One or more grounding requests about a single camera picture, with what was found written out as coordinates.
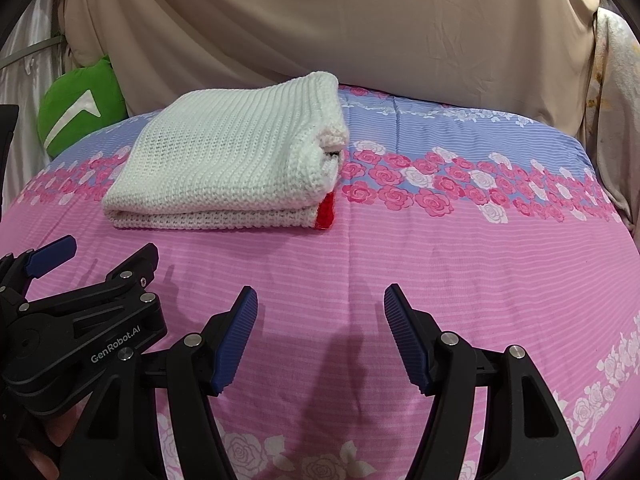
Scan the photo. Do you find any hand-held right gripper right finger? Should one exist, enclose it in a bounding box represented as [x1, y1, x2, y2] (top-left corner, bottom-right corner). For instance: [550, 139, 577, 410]
[383, 283, 584, 480]

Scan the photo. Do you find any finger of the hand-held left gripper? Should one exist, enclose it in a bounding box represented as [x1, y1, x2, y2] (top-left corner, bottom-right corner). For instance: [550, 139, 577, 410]
[30, 242, 161, 316]
[0, 236, 77, 306]

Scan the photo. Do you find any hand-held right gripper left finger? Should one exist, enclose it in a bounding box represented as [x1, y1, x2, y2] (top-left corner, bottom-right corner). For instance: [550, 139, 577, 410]
[75, 286, 259, 480]

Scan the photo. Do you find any white knit striped sweater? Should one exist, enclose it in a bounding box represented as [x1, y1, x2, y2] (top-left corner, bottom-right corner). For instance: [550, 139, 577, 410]
[101, 71, 351, 232]

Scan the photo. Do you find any person's left hand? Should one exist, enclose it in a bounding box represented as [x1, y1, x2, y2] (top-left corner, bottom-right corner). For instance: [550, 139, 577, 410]
[22, 395, 93, 480]

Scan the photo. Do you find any floral pink blue bedsheet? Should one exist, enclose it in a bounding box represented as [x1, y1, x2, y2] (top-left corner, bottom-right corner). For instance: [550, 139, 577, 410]
[0, 85, 640, 480]

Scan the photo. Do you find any green white pillow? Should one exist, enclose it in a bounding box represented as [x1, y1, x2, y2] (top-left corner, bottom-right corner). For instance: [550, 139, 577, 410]
[37, 56, 127, 159]

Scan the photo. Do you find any white satin cloth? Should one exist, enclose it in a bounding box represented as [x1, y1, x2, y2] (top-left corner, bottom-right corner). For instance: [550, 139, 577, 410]
[0, 0, 78, 113]

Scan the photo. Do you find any cream patterned cloth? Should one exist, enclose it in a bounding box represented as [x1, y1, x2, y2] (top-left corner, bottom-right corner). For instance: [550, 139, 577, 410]
[591, 0, 640, 243]

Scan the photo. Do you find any beige curtain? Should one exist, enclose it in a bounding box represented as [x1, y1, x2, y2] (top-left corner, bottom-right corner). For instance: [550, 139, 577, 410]
[59, 0, 603, 137]

